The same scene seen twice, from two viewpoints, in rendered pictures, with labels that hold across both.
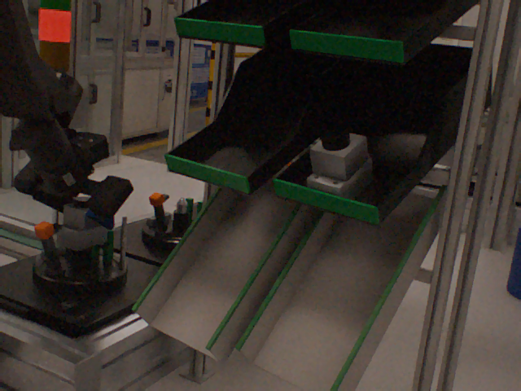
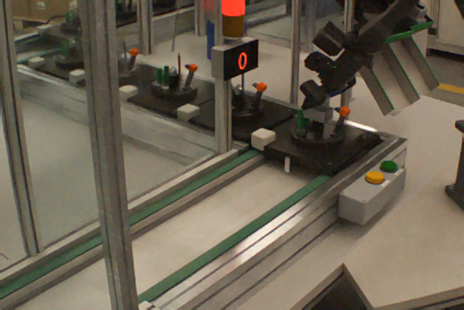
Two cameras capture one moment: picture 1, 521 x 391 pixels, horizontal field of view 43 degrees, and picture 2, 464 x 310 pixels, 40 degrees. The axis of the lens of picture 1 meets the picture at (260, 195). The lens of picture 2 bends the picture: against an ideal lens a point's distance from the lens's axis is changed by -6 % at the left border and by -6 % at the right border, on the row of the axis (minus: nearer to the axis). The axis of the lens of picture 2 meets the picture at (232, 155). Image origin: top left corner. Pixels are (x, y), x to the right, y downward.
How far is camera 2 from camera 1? 2.01 m
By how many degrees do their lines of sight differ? 73
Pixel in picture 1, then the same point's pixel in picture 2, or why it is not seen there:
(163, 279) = (382, 94)
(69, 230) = (330, 109)
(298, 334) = not seen: hidden behind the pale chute
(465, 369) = not seen: hidden behind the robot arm
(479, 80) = not seen: outside the picture
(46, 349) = (398, 145)
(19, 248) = (230, 173)
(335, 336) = (411, 74)
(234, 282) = (384, 79)
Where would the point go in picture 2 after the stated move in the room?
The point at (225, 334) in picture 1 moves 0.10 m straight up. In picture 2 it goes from (413, 92) to (415, 59)
